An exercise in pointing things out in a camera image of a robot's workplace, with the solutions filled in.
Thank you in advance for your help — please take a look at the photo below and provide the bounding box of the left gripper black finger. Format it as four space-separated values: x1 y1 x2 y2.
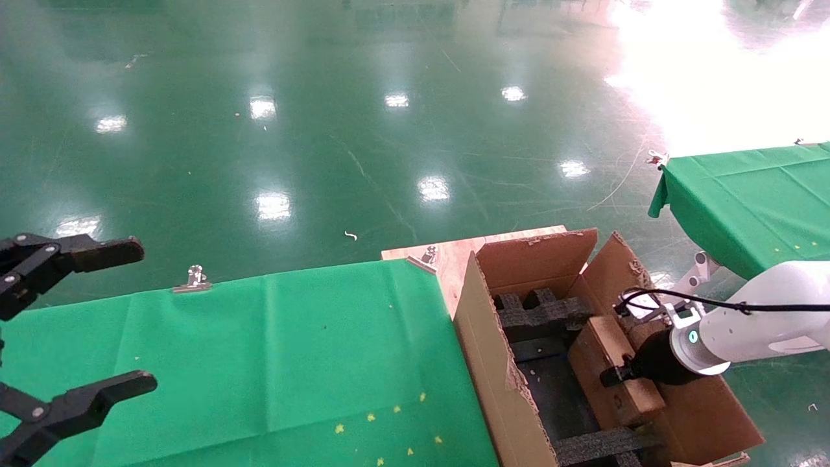
0 233 146 322
0 371 158 467

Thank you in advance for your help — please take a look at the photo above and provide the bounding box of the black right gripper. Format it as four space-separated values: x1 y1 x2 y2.
600 328 689 389

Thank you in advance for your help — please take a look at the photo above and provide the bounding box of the small brown cardboard box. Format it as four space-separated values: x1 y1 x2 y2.
569 316 667 427

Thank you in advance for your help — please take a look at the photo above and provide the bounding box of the large open cardboard carton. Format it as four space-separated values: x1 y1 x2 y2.
453 228 765 467

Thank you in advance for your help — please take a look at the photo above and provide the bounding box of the black foam insert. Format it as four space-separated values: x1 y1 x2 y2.
553 423 665 467
494 287 595 344

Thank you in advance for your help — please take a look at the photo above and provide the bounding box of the white table leg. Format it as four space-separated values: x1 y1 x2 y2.
671 252 720 296

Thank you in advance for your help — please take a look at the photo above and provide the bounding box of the green table cloth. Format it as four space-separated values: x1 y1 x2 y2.
0 259 500 467
647 141 830 281

